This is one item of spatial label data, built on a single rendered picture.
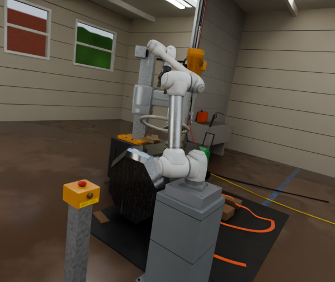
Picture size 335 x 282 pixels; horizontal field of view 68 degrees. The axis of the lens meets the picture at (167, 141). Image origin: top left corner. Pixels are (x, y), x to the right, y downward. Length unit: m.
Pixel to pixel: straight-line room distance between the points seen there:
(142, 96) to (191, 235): 2.24
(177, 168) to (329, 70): 6.17
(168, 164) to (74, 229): 0.74
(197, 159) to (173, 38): 7.83
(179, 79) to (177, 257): 1.28
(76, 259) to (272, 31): 7.40
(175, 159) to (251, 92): 6.21
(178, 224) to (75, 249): 0.81
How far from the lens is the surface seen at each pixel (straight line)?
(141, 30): 10.44
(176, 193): 1.84
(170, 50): 2.33
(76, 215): 1.25
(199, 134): 5.89
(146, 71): 3.63
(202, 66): 3.57
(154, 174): 2.56
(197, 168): 1.81
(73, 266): 1.40
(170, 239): 1.97
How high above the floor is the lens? 1.58
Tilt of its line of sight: 12 degrees down
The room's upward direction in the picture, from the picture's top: 8 degrees clockwise
